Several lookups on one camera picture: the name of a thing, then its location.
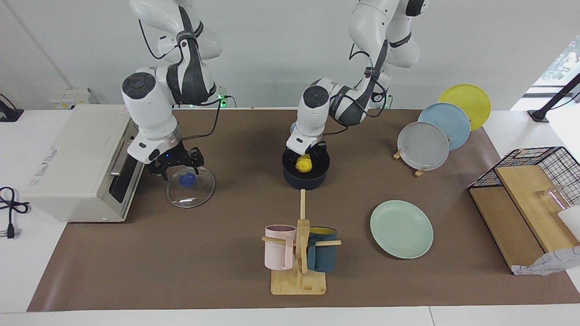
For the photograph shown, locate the glass lid with blue knob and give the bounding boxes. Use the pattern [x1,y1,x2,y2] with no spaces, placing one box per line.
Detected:
[166,166,216,209]

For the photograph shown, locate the wooden plate rack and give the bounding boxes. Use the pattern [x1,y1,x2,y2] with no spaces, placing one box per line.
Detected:
[393,147,429,177]

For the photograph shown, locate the grey plate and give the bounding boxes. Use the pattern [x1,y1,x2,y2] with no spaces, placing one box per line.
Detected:
[397,121,450,172]

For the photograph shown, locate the green plate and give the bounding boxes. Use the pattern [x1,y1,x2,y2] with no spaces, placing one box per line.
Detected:
[370,200,434,259]

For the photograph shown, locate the light blue plate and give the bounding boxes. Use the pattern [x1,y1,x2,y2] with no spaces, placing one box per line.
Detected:
[418,103,471,151]

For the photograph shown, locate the yellow plate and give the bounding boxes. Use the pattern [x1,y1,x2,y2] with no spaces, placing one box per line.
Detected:
[439,84,492,132]

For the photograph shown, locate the brown table mat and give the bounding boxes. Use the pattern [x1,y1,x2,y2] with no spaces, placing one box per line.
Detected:
[26,109,580,312]

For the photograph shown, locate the white toaster oven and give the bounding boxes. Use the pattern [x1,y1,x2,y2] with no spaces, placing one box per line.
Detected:
[23,105,155,223]

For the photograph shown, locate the teal mug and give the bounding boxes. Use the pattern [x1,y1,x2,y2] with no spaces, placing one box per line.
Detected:
[307,226,338,273]

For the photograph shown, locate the pink mug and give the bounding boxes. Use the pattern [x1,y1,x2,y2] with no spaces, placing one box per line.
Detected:
[265,225,297,271]

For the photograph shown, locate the white socket box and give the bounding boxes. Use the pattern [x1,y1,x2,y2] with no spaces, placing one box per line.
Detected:
[49,88,99,110]

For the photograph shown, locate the wooden mug tree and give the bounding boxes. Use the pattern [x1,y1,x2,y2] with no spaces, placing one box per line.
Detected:
[262,189,342,296]

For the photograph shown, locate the brown wooden board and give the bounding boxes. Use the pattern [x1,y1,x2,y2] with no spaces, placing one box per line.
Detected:
[469,187,546,272]

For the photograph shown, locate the light wooden cutting board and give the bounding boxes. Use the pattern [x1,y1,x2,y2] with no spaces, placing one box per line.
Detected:
[495,164,580,253]

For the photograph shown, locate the clear glass cup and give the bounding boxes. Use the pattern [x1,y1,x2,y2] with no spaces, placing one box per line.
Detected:
[537,185,580,212]

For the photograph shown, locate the white patterned cloth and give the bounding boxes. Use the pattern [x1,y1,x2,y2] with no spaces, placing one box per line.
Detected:
[512,246,580,276]

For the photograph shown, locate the white translucent container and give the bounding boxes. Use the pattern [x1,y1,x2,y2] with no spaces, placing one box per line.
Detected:
[557,206,580,241]

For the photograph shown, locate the dark blue pot with handle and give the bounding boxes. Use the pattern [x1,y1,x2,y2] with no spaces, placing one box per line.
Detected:
[282,147,331,191]

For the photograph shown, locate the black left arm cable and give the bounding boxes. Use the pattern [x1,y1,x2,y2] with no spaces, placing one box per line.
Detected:
[323,40,391,136]

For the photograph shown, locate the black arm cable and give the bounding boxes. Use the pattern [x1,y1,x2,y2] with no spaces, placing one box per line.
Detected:
[323,40,391,136]
[137,18,222,139]

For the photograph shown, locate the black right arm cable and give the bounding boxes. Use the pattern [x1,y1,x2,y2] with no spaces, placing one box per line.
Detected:
[137,18,222,139]

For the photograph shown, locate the black power cable with plug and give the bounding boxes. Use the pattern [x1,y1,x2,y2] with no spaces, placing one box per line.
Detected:
[0,187,31,239]

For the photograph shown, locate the black clamp mount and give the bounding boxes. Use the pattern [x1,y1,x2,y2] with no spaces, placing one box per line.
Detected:
[0,94,24,122]

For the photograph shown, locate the black camera stand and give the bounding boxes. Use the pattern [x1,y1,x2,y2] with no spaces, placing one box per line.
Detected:
[528,72,580,123]

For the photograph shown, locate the black wire basket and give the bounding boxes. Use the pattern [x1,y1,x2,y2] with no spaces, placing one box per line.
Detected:
[468,146,580,209]

